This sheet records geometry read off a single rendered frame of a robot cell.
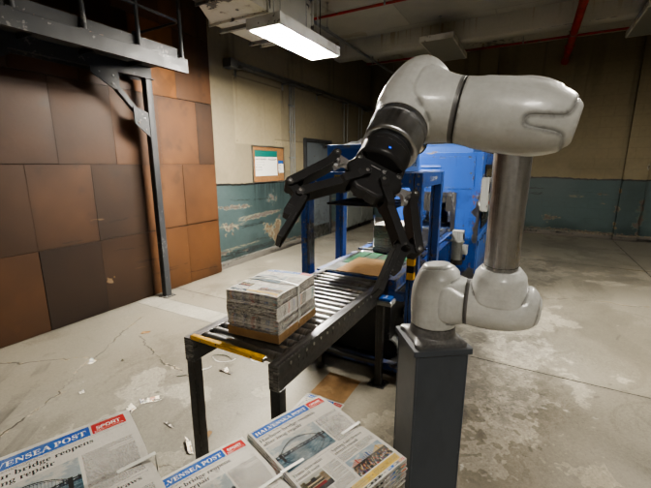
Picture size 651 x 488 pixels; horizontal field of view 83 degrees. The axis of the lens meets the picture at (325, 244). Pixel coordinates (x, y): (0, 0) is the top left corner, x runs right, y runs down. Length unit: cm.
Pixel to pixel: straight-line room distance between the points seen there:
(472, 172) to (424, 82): 419
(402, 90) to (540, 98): 19
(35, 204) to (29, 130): 66
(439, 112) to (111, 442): 86
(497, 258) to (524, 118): 69
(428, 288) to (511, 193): 38
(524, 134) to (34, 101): 417
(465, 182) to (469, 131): 420
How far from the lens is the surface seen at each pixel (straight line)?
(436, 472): 162
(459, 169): 480
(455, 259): 474
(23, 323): 446
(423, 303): 128
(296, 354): 168
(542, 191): 991
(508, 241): 120
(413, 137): 56
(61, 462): 94
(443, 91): 61
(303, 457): 115
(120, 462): 88
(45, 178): 435
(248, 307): 175
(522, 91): 60
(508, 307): 125
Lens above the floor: 160
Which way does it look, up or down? 12 degrees down
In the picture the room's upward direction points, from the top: straight up
